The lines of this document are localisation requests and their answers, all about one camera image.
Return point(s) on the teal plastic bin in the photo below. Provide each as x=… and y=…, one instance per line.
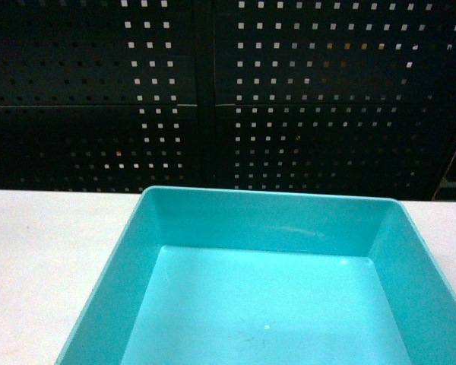
x=215, y=276

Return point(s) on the black perforated metal panel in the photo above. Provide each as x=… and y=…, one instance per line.
x=328, y=97

